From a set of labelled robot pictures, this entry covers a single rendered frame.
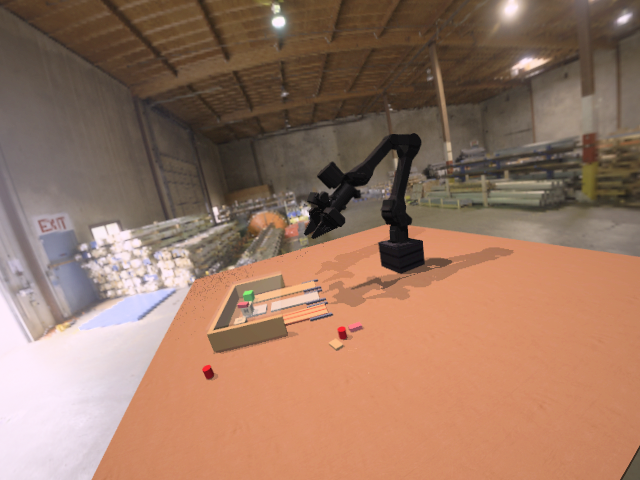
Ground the tan flat square tile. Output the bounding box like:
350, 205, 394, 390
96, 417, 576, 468
329, 338, 343, 351

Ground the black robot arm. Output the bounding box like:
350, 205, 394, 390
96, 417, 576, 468
307, 133, 421, 244

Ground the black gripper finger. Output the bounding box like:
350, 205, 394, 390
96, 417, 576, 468
311, 214, 338, 239
304, 213, 320, 236

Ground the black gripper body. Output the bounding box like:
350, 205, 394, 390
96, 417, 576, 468
309, 193, 347, 227

